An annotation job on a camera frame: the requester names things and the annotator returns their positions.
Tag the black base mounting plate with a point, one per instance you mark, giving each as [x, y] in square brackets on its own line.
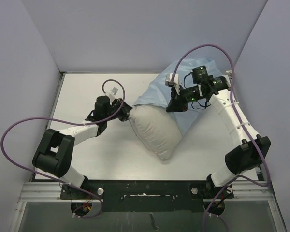
[158, 196]

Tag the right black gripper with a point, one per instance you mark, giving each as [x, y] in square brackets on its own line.
[176, 103]

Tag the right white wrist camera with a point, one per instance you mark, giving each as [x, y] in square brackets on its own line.
[172, 80]

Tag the white pillow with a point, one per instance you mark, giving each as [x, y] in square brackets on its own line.
[156, 129]

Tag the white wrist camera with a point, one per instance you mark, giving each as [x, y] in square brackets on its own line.
[172, 80]
[112, 94]

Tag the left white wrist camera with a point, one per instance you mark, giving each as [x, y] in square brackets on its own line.
[112, 94]

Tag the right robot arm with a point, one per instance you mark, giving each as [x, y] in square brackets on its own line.
[250, 147]

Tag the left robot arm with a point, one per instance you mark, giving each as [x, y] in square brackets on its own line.
[55, 151]

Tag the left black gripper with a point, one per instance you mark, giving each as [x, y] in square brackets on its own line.
[125, 109]

